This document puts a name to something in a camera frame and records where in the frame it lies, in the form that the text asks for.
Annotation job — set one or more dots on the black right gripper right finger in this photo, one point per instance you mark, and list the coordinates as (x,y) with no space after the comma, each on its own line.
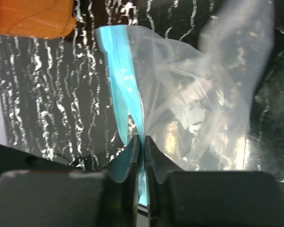
(178,198)

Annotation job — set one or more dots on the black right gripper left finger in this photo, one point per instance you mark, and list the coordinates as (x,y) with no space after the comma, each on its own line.
(35,192)

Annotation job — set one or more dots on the clear blue zip top bag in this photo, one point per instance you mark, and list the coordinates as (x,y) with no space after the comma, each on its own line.
(193,102)

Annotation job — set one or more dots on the orange plastic fruit basket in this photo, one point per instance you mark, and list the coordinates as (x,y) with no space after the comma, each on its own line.
(46,19)

